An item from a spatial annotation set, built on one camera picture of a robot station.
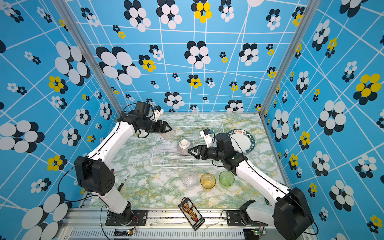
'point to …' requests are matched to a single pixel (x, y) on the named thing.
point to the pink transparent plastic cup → (168, 135)
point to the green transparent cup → (226, 178)
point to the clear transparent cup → (189, 179)
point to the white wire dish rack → (174, 153)
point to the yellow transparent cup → (208, 181)
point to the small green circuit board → (128, 233)
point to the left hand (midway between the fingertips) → (167, 127)
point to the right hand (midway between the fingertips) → (192, 151)
